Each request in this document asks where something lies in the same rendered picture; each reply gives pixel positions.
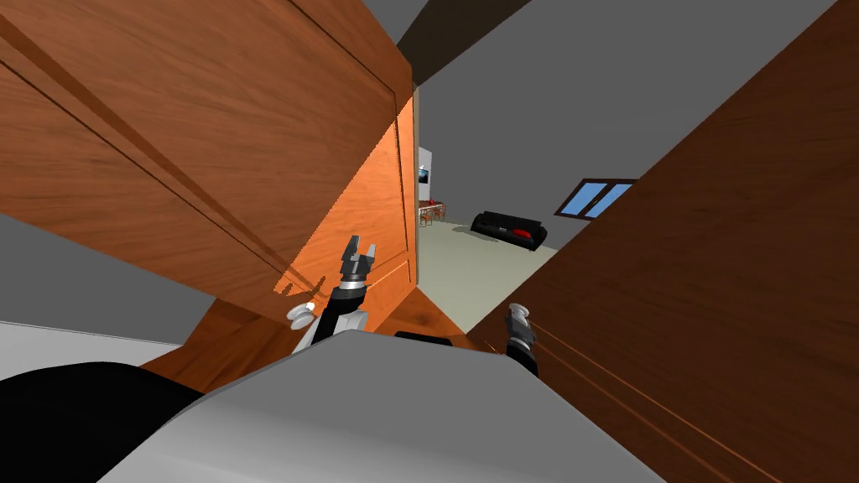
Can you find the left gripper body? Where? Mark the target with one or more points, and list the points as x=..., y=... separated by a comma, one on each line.
x=355, y=269

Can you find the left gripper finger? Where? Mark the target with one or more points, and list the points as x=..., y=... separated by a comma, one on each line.
x=353, y=247
x=370, y=253

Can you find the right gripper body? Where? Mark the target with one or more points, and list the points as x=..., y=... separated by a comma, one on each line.
x=519, y=329

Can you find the white round door knob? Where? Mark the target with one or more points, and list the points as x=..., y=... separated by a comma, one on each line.
x=518, y=310
x=302, y=314

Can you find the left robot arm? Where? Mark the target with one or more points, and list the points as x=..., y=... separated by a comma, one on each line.
x=67, y=422

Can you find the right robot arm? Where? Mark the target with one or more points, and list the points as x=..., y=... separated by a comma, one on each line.
x=523, y=359

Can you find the wooden dining table with chairs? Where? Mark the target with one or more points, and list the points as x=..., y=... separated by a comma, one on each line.
x=430, y=210

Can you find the black sofa with red cushion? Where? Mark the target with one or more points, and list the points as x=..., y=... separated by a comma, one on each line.
x=508, y=228

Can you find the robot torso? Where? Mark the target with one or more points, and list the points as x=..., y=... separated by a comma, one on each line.
x=376, y=416

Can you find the brown framed window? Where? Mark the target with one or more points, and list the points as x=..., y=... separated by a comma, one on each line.
x=594, y=198

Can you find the orange brown panelled door leaf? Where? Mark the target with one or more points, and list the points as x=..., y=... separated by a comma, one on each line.
x=201, y=134

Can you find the dark brown wooden door leaf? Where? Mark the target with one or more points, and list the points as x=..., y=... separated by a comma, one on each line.
x=704, y=268

